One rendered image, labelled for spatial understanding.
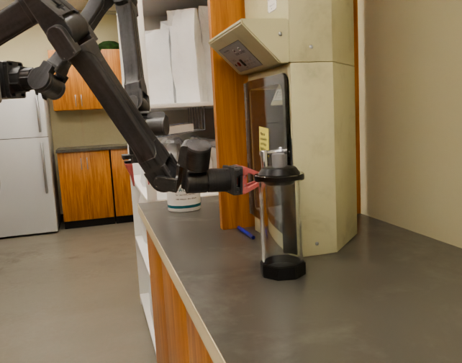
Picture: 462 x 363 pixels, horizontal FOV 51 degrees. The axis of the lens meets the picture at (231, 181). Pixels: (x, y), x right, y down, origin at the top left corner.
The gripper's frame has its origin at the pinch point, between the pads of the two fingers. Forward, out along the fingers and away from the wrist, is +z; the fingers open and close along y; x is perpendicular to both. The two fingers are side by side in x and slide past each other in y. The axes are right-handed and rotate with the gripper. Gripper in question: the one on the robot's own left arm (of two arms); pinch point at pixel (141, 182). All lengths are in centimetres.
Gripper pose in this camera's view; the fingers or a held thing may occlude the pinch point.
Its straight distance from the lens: 153.9
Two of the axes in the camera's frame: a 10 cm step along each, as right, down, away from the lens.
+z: 0.6, 9.9, 1.4
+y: 9.6, -0.9, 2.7
